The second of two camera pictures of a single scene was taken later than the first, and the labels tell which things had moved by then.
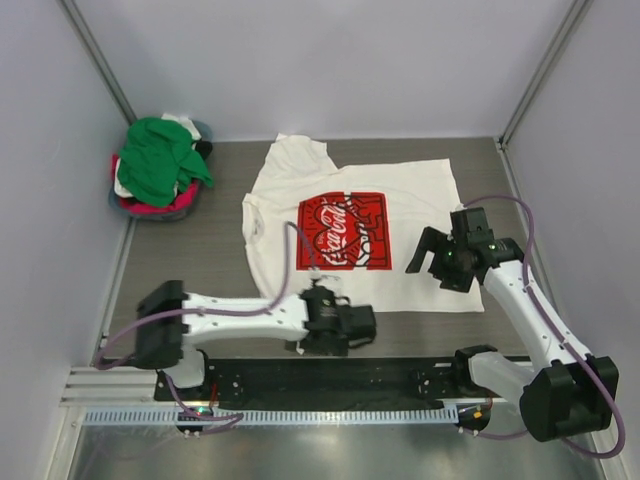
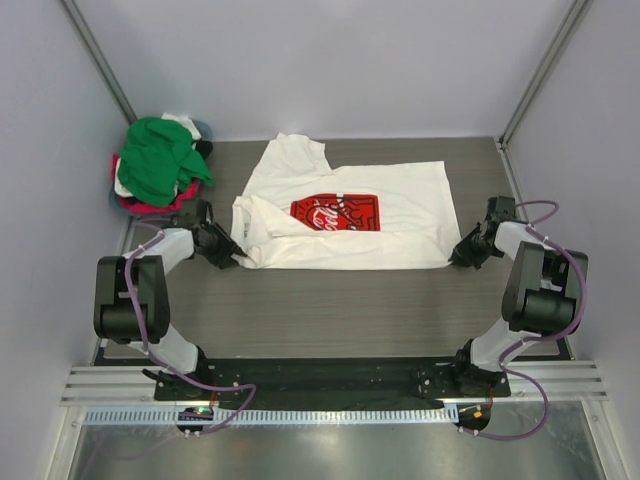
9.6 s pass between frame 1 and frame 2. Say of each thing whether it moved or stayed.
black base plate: stayed
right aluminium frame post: stayed
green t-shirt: stayed
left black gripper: moved
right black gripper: moved
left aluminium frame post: stayed
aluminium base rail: stayed
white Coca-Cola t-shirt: moved
